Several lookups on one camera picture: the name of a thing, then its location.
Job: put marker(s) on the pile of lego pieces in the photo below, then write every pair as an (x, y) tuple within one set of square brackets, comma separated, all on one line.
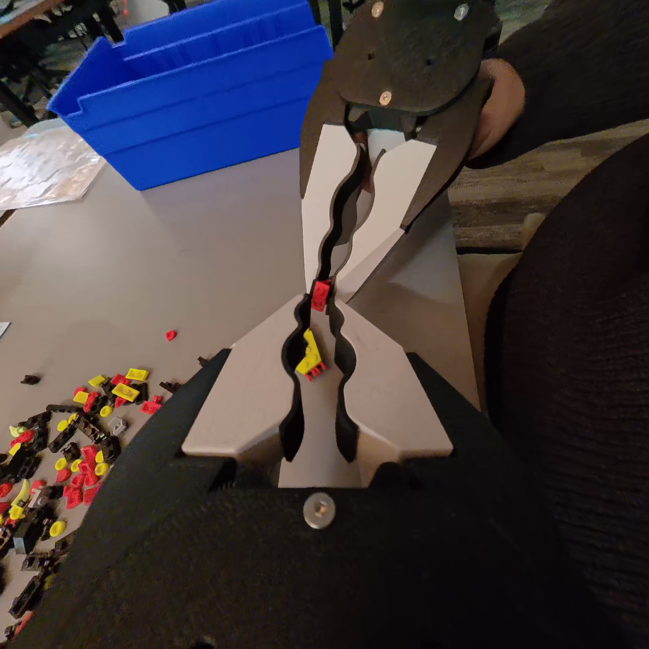
[(89, 456)]

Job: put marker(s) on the person's right hand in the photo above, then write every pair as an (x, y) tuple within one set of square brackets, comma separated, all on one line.
[(499, 111)]

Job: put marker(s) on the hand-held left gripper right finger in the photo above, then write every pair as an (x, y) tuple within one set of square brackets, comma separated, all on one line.
[(393, 400)]

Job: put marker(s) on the person's right forearm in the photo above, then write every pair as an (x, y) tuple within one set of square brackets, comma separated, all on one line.
[(573, 76)]

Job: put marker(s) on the crinkled plastic bag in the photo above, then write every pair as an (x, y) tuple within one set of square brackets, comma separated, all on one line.
[(40, 167)]

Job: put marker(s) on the yellow lego assembly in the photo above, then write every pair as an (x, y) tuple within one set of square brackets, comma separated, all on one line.
[(308, 362)]

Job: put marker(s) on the blue plastic storage bin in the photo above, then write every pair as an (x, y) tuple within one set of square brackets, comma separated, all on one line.
[(203, 126)]

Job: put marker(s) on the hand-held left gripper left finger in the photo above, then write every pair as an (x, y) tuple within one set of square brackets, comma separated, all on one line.
[(238, 400)]

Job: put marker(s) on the red and black lego assembly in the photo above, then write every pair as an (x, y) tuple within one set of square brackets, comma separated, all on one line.
[(320, 294)]

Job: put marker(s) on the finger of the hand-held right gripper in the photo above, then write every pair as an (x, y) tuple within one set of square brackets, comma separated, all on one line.
[(324, 203), (400, 182)]

